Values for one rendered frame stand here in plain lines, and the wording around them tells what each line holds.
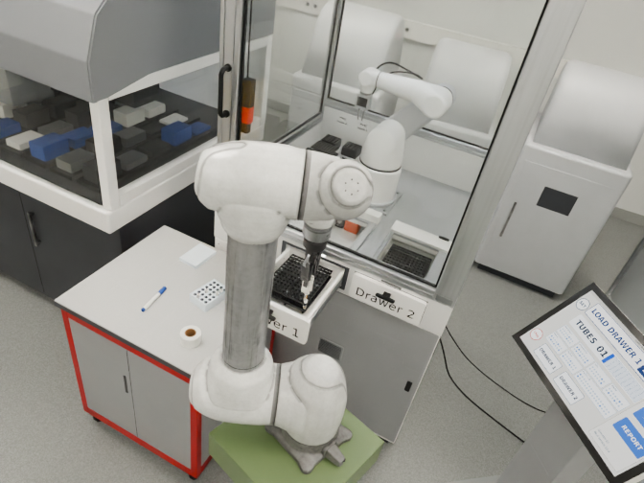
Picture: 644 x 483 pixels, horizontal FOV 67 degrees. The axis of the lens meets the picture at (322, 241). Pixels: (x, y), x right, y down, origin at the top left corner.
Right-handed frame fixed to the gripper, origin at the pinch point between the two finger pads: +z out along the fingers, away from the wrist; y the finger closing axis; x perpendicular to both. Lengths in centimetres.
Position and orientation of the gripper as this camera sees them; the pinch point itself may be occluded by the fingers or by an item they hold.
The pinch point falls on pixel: (308, 284)
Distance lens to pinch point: 167.3
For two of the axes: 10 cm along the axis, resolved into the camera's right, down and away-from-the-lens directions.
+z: -1.5, 7.9, 6.0
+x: -8.9, -3.7, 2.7
